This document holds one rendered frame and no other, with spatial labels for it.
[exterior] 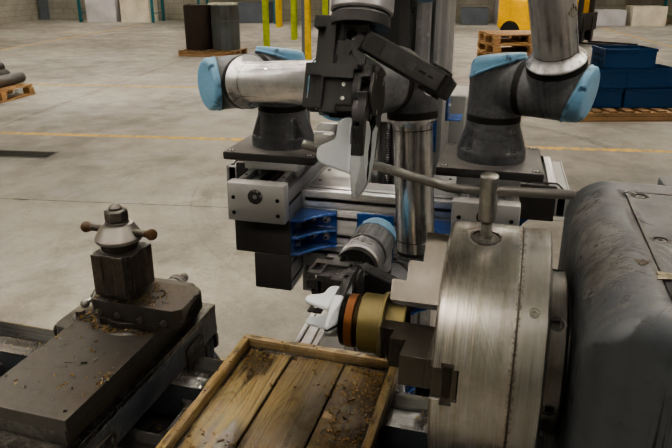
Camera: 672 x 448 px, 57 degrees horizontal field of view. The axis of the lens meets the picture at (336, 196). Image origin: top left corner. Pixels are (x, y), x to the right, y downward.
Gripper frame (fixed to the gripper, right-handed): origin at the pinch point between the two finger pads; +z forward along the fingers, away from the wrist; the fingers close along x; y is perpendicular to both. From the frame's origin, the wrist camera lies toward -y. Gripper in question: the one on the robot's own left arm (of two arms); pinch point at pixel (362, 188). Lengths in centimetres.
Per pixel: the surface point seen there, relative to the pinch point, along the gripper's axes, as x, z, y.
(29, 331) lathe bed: -36, 36, 75
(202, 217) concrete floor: -314, 29, 182
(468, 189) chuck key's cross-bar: -6.5, -1.1, -11.8
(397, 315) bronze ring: -14.2, 16.9, -3.4
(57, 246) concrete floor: -250, 51, 244
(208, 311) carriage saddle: -41, 27, 38
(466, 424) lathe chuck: -2.6, 26.0, -14.4
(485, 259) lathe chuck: -6.1, 7.1, -14.6
